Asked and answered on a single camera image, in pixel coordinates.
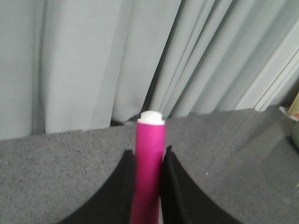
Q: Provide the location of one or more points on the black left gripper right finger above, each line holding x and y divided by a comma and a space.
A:
182, 201

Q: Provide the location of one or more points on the grey curtain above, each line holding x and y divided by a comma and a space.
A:
83, 64

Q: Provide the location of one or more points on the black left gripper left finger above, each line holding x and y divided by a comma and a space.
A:
112, 203

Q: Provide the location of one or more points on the pink pen with clear cap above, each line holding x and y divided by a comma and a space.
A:
149, 150

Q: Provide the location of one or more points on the pale object at table edge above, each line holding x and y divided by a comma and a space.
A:
293, 114

